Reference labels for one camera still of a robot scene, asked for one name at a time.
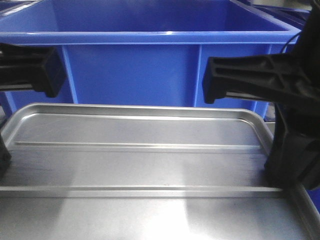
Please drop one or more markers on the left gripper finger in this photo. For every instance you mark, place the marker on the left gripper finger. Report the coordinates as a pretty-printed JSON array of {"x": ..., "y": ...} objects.
[{"x": 5, "y": 158}]

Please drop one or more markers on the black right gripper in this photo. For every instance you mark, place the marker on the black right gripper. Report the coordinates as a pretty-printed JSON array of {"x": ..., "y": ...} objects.
[{"x": 291, "y": 79}]

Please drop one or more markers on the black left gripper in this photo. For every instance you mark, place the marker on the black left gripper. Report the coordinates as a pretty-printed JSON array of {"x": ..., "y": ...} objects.
[{"x": 31, "y": 68}]

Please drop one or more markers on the small silver ribbed tray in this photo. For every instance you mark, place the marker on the small silver ribbed tray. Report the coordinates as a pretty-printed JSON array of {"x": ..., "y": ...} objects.
[{"x": 111, "y": 172}]

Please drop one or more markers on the large blue target box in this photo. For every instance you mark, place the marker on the large blue target box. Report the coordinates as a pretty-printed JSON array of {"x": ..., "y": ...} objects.
[{"x": 136, "y": 52}]

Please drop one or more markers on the blue plastic crate right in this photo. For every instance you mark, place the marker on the blue plastic crate right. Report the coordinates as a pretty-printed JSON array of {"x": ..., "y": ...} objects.
[{"x": 287, "y": 15}]

